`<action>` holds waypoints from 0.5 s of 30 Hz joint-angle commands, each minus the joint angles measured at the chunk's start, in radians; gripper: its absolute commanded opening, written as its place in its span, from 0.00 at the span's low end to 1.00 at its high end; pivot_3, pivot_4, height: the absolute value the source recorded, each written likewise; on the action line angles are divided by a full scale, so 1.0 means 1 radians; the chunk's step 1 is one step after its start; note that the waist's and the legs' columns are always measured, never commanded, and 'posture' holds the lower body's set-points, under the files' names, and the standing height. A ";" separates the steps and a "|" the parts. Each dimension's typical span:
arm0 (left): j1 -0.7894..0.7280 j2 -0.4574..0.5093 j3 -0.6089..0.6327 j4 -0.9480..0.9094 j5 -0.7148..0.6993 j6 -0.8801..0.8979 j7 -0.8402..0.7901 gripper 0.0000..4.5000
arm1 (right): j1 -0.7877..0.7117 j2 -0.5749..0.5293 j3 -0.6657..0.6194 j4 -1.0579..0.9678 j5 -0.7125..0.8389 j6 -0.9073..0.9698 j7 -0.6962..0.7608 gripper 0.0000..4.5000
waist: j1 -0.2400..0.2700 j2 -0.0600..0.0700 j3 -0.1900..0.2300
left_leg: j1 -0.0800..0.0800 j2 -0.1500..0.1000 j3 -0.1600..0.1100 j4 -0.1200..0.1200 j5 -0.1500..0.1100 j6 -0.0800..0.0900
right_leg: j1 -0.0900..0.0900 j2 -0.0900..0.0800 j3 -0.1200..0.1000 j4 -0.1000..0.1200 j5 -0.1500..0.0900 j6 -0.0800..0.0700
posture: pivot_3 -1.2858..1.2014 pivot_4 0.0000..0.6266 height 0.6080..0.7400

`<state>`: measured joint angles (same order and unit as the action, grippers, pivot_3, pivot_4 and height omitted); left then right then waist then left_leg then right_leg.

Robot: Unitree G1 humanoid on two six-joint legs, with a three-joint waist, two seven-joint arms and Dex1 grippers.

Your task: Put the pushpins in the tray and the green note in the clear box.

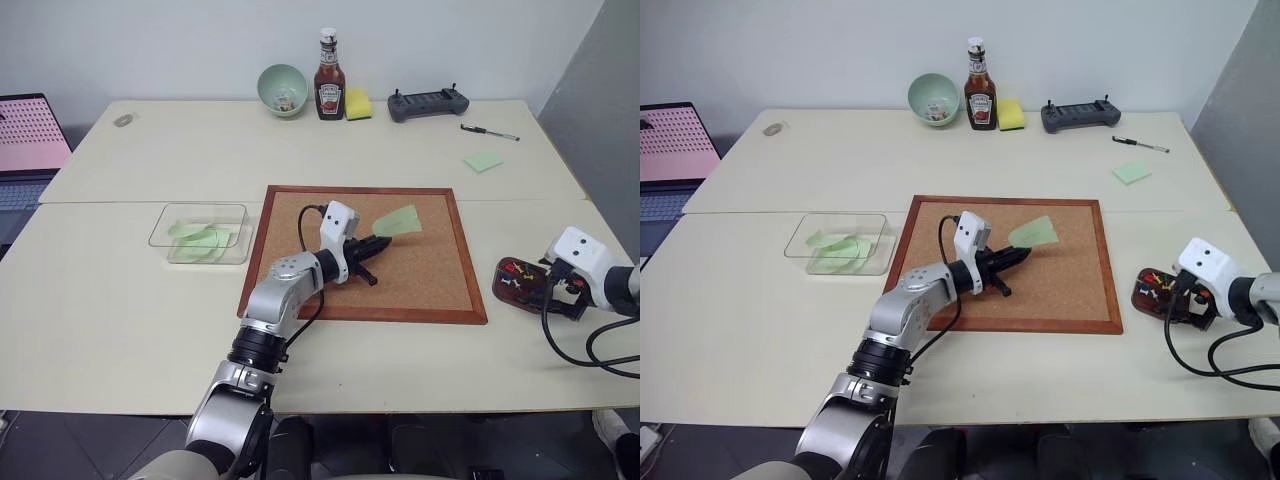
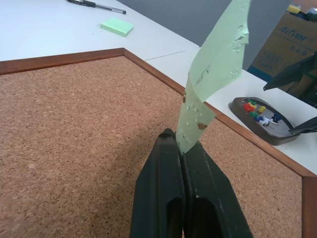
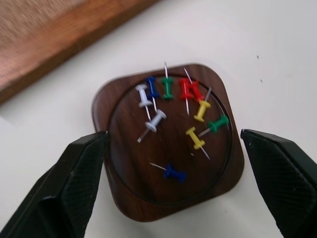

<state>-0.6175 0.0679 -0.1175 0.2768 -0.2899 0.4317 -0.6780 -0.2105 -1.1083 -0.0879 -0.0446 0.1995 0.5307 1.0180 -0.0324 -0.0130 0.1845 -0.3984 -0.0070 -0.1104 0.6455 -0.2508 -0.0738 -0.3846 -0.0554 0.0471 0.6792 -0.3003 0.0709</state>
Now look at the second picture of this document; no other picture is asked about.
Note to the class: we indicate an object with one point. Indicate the green plastic toy piece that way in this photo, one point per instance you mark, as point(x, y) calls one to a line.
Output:
point(253, 114)

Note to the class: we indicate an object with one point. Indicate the dark blue plastic toy piece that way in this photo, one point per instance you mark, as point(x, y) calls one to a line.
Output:
point(276, 117)

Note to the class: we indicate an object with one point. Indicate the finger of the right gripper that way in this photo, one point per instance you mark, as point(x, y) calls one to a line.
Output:
point(294, 72)
point(305, 127)

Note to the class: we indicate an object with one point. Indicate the green paper note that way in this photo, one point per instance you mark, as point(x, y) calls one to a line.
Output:
point(218, 62)

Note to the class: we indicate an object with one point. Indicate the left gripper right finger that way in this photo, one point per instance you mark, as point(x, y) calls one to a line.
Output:
point(210, 198)

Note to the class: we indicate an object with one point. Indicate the brown cardboard box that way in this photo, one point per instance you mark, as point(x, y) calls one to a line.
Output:
point(284, 44)

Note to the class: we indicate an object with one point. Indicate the white plastic toy piece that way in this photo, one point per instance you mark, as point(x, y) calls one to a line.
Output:
point(265, 121)

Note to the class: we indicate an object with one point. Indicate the small yellow object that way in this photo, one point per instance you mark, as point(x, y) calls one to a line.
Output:
point(294, 9)

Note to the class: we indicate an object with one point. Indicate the red plastic toy piece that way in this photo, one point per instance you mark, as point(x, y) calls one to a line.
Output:
point(248, 107)

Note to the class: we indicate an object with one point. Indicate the yellow plastic toy piece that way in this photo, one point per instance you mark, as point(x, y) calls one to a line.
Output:
point(261, 109)

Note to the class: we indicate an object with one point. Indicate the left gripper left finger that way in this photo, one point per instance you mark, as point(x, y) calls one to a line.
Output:
point(158, 188)

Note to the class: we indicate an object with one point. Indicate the green sticky note pad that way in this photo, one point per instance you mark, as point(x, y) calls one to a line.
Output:
point(117, 26)

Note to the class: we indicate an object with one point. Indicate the black ballpoint pen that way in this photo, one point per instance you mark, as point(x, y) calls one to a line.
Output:
point(99, 5)

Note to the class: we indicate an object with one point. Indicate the wood framed cork board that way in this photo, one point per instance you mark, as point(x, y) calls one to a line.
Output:
point(74, 124)

